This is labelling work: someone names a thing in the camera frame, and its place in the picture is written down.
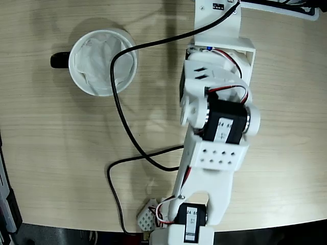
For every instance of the white tissue paper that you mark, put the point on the white tissue paper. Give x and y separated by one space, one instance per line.
94 63

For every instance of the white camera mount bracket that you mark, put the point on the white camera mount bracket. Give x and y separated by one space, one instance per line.
217 25

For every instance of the grey black equipment frame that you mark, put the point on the grey black equipment frame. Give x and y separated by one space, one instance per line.
5 194

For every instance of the white framed keyboard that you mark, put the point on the white framed keyboard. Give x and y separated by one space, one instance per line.
313 15

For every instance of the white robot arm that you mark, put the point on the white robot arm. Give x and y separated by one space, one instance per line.
204 178

